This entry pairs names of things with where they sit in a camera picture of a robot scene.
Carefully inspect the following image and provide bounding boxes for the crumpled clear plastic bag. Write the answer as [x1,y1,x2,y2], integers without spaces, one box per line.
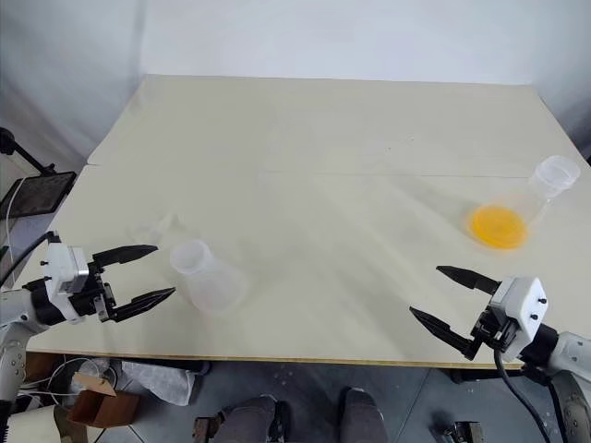
[117,359,199,408]

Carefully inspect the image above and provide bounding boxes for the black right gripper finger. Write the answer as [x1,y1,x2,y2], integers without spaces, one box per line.
[408,306,479,362]
[436,265,502,296]

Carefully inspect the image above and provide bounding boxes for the black table frame bar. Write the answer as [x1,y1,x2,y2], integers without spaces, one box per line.
[448,366,525,385]

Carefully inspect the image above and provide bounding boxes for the brown cardboard box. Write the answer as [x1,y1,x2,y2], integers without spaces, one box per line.
[66,372,140,431]

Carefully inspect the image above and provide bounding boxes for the black flat tray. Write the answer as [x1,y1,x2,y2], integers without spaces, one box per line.
[0,171,78,221]

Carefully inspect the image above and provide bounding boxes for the small clear conical flask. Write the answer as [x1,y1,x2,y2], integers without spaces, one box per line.
[168,238,248,316]

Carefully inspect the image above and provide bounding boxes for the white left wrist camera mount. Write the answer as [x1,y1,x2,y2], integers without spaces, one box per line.
[40,240,90,325]

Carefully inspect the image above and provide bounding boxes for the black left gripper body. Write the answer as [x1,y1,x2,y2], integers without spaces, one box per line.
[68,261,117,323]

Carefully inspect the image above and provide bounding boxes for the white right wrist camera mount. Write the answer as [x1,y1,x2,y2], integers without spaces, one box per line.
[488,275,549,364]

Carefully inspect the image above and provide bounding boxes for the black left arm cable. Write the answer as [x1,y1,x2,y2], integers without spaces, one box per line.
[0,230,59,288]

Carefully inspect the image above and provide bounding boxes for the large clear conical flask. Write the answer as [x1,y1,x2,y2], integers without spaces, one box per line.
[466,155,582,253]

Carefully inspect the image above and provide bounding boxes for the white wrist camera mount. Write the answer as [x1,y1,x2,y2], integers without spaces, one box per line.
[488,275,549,364]
[40,240,90,325]

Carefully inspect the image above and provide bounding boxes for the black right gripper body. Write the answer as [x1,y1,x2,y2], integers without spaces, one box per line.
[469,305,522,355]

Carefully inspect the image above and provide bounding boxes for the dark grey rounded shape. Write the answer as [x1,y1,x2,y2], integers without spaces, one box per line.
[340,387,390,443]
[215,394,293,443]

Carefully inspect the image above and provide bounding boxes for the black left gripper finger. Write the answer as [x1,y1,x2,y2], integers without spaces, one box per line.
[91,244,160,269]
[112,286,177,323]

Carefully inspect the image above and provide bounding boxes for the thin white cable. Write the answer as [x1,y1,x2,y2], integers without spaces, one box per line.
[4,176,30,264]

